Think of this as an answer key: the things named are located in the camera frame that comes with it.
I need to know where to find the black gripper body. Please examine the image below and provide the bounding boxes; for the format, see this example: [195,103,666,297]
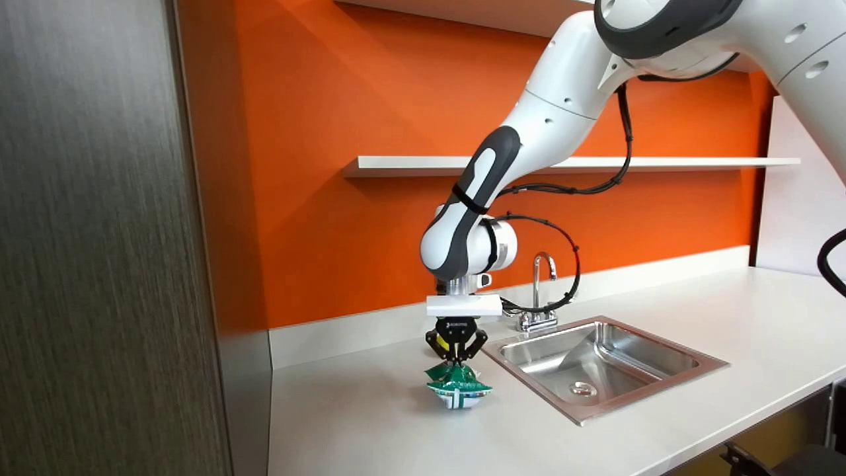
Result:
[429,316,483,355]

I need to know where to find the green snack pack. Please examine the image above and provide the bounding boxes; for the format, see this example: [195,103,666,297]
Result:
[420,357,494,416]

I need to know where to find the stainless steel sink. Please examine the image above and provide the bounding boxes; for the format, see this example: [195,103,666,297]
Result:
[477,316,732,428]

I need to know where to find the chrome faucet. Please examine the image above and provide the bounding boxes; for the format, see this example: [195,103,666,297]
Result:
[499,251,581,336]

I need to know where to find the dark wood cabinet panel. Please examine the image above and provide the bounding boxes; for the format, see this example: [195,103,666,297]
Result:
[0,0,235,476]

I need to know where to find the long white wall shelf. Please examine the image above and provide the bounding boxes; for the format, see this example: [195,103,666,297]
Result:
[342,153,805,184]

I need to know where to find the thick black base cable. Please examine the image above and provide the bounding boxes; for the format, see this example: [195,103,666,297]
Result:
[814,226,846,299]

